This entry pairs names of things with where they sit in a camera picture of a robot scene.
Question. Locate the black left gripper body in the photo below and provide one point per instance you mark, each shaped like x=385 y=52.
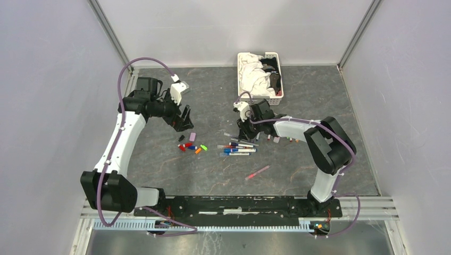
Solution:
x=172 y=117

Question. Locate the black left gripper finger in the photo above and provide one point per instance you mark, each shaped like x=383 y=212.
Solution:
x=181 y=125
x=186 y=121

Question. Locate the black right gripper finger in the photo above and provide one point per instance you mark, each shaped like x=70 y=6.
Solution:
x=253 y=133
x=243 y=132

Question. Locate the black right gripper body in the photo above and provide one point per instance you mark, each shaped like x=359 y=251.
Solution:
x=248 y=124

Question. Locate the clear purple ink pen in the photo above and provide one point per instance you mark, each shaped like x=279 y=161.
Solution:
x=233 y=137

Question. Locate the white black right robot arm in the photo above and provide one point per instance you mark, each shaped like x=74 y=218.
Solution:
x=331 y=148

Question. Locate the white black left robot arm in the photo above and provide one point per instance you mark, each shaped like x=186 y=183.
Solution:
x=106 y=186

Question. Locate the clear blue ballpoint pen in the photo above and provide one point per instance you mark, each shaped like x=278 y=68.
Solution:
x=226 y=154

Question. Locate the clear red ballpoint pen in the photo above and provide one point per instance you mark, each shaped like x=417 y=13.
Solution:
x=231 y=147

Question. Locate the pink gel pen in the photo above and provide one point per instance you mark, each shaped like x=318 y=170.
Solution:
x=252 y=175

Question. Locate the blue capped thick marker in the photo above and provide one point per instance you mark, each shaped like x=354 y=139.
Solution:
x=233 y=150

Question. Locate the white cloth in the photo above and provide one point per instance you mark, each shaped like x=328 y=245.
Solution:
x=252 y=77

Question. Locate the black cloth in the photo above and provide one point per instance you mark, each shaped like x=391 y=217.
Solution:
x=270 y=65

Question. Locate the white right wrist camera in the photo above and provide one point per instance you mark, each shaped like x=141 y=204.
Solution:
x=243 y=108

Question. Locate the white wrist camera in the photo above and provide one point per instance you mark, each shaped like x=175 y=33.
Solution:
x=243 y=108
x=177 y=90

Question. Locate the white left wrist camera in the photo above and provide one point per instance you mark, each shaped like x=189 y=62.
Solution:
x=177 y=90

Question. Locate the white slotted cable duct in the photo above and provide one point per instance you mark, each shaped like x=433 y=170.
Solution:
x=150 y=225

